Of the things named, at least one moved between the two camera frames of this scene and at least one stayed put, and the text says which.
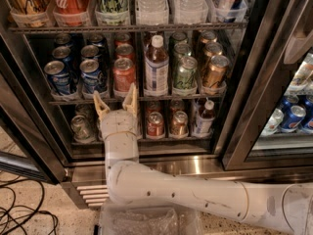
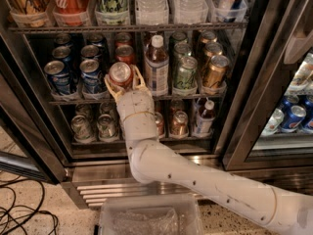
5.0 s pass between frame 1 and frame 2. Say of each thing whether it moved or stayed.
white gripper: moved
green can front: stayed
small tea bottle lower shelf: stayed
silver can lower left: stayed
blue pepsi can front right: stayed
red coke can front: moved
